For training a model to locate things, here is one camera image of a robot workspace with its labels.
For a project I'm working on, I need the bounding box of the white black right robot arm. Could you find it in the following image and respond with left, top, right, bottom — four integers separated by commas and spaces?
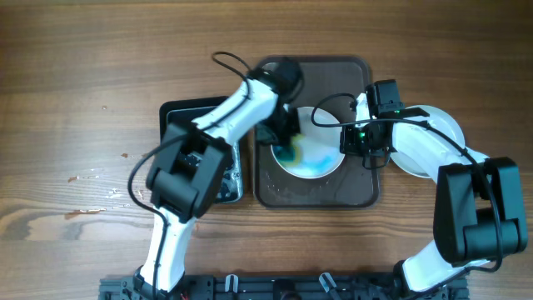
340, 80, 528, 297

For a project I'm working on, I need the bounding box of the white plate stain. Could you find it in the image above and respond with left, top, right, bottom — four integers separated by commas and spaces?
274, 107, 345, 179

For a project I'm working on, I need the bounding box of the black water tub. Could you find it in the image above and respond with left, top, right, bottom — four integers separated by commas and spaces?
159, 96, 244, 203

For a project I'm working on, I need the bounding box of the white plate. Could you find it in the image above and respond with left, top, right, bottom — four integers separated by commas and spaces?
391, 105, 466, 179

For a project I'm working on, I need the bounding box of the green yellow sponge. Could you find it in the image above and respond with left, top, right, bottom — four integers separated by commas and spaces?
271, 134, 305, 166

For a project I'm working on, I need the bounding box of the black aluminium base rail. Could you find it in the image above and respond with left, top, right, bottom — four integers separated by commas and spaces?
98, 272, 470, 300

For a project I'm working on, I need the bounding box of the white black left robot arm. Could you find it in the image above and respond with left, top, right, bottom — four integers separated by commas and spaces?
132, 62, 303, 299

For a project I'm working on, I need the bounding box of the dark brown serving tray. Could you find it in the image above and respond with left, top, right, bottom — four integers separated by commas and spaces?
253, 56, 381, 209

